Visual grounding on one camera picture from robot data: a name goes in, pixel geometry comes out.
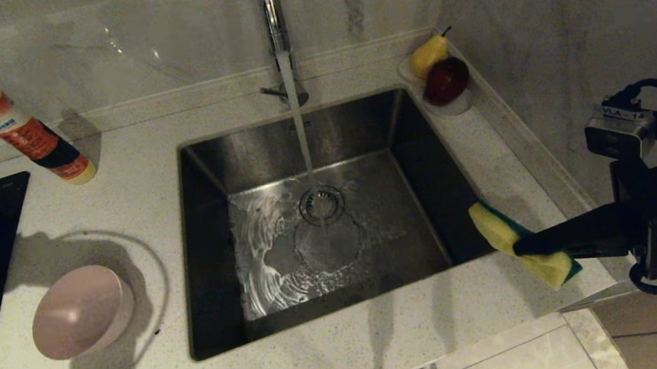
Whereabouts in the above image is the dark red apple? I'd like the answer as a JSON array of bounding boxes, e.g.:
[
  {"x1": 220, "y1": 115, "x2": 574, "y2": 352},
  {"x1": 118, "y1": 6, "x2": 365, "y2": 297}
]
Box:
[{"x1": 421, "y1": 56, "x2": 471, "y2": 108}]

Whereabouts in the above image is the small white fruit dish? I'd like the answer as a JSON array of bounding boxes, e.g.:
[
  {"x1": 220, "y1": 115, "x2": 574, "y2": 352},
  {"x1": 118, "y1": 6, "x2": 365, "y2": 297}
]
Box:
[{"x1": 396, "y1": 50, "x2": 474, "y2": 122}]

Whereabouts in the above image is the yellow green sponge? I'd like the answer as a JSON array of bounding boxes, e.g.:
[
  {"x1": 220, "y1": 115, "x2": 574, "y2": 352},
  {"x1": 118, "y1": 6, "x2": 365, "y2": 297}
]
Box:
[{"x1": 468, "y1": 193, "x2": 585, "y2": 296}]

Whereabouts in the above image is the chrome faucet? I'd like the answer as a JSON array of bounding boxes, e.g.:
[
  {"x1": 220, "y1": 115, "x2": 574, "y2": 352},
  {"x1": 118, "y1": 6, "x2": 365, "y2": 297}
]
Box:
[{"x1": 253, "y1": 0, "x2": 311, "y2": 111}]

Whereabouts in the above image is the yellow pear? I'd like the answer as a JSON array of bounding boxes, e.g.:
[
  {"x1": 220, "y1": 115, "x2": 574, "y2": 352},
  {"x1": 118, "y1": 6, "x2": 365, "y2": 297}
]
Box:
[{"x1": 407, "y1": 27, "x2": 454, "y2": 81}]

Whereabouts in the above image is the stainless steel sink basin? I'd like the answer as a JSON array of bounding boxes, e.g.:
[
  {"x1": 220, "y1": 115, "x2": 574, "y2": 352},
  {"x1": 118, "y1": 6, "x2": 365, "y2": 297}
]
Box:
[{"x1": 170, "y1": 80, "x2": 520, "y2": 361}]

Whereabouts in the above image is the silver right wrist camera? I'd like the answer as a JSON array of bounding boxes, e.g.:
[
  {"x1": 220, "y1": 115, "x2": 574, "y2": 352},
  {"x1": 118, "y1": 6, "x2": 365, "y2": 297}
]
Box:
[{"x1": 583, "y1": 100, "x2": 657, "y2": 163}]

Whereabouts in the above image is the round metal drain strainer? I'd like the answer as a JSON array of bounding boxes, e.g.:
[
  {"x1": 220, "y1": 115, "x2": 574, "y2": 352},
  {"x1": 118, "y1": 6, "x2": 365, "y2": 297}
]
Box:
[{"x1": 298, "y1": 184, "x2": 347, "y2": 228}]

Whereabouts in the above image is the pink plastic bowl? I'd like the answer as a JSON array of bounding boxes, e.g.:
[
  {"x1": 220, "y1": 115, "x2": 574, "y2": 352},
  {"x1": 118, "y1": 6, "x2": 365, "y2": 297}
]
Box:
[{"x1": 27, "y1": 261, "x2": 140, "y2": 363}]

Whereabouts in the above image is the orange yellow detergent bottle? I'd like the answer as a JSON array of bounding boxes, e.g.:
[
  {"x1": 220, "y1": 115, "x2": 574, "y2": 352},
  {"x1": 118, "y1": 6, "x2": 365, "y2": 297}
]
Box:
[{"x1": 0, "y1": 56, "x2": 99, "y2": 192}]

